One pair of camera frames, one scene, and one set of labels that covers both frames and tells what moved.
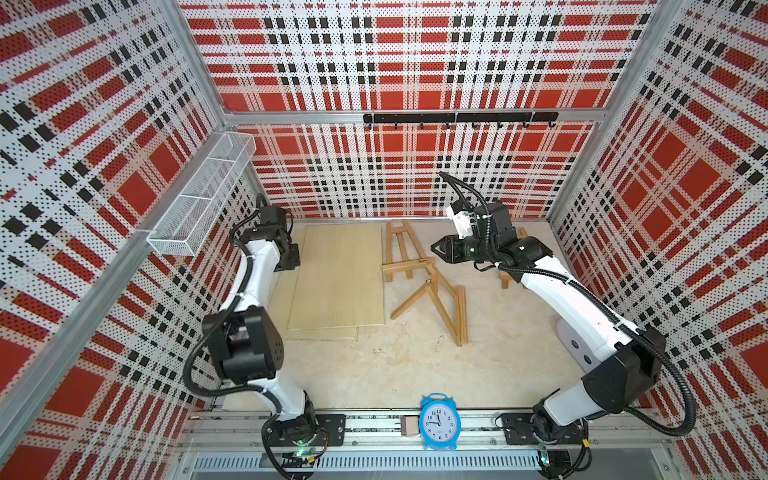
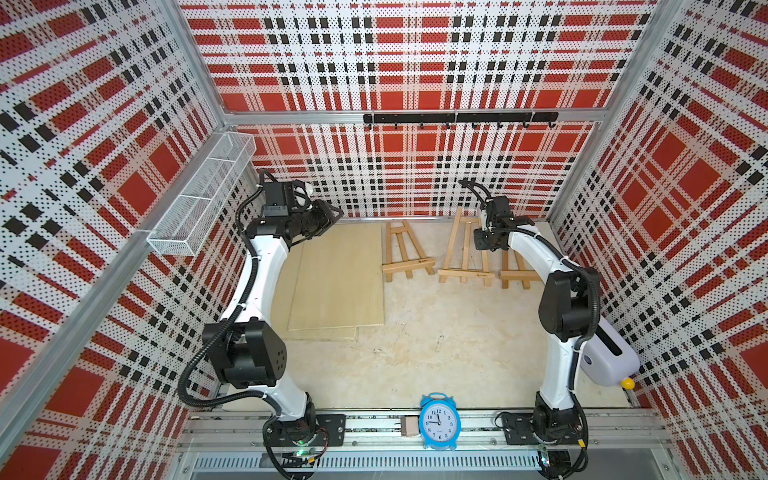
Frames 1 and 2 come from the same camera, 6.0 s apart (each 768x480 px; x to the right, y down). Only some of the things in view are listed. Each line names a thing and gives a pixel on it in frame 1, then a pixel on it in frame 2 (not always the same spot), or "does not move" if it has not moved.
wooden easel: (403, 264) does not move
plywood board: (340, 280) does not move
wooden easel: (431, 287) → (484, 273)
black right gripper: (448, 245) → (479, 244)
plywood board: (288, 286) does not move
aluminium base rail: (228, 446) does not move
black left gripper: (295, 259) → (324, 217)
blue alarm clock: (440, 421) does not move
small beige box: (409, 426) does not move
